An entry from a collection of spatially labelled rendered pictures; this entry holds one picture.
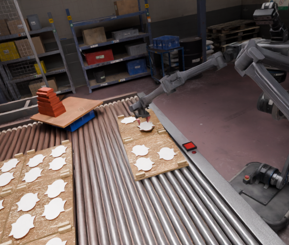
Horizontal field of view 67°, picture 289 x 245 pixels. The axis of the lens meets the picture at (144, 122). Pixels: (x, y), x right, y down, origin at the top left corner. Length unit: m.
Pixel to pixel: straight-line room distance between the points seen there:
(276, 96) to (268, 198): 1.34
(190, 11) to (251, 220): 6.35
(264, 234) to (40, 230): 1.06
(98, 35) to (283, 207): 4.90
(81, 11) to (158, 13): 2.01
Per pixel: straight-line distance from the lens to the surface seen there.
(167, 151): 1.51
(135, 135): 1.74
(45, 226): 1.34
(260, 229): 1.19
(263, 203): 2.17
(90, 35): 5.64
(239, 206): 1.24
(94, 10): 6.23
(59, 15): 6.19
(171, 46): 4.86
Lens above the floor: 1.86
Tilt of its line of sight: 29 degrees down
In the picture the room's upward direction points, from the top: 10 degrees counter-clockwise
